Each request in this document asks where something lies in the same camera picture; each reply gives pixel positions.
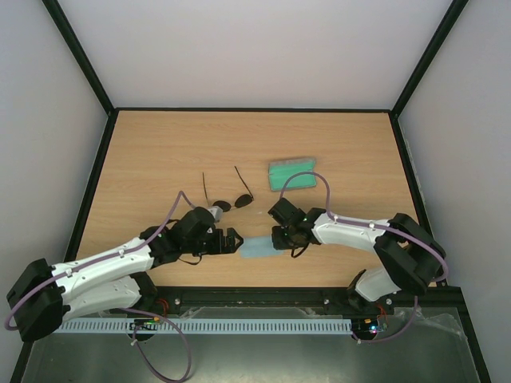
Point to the black round sunglasses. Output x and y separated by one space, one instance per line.
230 202

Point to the black aluminium frame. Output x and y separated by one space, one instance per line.
145 150

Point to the right green circuit board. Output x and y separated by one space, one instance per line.
375 325

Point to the blue cleaning cloth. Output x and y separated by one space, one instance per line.
258 247

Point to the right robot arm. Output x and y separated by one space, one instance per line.
410 257

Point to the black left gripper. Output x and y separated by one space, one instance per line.
219 246

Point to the grey felt glasses case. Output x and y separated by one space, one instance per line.
296 171

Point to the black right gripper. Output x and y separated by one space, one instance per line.
279 238

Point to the green circuit board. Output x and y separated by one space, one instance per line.
375 325
151 321

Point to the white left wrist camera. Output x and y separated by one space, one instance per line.
216 213

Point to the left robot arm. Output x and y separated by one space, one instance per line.
44 296

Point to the left green circuit board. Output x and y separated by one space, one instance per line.
151 321

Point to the light blue slotted cable duct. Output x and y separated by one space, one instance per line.
210 326

